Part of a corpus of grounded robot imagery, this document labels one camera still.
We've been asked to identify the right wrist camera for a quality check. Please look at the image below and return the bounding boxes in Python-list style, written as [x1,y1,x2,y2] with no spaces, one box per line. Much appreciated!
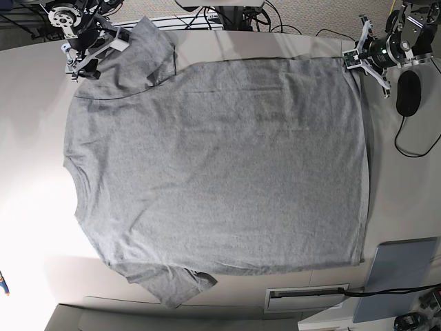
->
[111,27,131,52]

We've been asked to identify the black battery pack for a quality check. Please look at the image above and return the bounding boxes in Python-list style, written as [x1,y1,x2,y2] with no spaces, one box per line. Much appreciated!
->
[393,312,424,331]

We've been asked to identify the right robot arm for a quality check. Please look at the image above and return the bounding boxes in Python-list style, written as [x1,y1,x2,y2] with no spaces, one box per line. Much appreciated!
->
[48,1,123,81]

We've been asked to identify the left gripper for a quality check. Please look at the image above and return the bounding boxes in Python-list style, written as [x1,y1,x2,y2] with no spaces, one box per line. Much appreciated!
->
[356,14,391,99]

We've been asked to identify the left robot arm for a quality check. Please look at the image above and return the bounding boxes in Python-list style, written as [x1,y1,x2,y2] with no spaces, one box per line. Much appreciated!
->
[356,1,440,98]

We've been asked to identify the blue orange tool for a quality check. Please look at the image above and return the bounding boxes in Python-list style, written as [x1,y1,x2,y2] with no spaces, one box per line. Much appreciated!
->
[0,273,10,296]

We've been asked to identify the black computer mouse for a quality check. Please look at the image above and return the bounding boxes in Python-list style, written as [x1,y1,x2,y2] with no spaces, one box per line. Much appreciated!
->
[396,70,422,117]

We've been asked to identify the grey T-shirt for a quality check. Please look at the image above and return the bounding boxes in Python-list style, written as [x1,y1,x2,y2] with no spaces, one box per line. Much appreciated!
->
[63,19,369,308]

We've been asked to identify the black tablet cable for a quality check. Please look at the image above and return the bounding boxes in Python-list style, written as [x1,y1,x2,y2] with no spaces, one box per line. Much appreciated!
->
[339,283,441,298]

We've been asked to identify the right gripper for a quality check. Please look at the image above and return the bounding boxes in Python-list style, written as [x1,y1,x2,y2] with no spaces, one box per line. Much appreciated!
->
[61,29,117,82]

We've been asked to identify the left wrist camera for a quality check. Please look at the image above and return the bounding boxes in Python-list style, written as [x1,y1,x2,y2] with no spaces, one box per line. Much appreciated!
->
[342,49,362,70]

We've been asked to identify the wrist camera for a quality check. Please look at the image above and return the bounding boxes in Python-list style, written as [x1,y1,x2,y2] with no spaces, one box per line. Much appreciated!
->
[342,49,362,70]
[111,27,131,52]

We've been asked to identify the black mouse cable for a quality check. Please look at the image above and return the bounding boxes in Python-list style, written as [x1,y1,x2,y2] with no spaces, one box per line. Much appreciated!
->
[394,115,441,159]

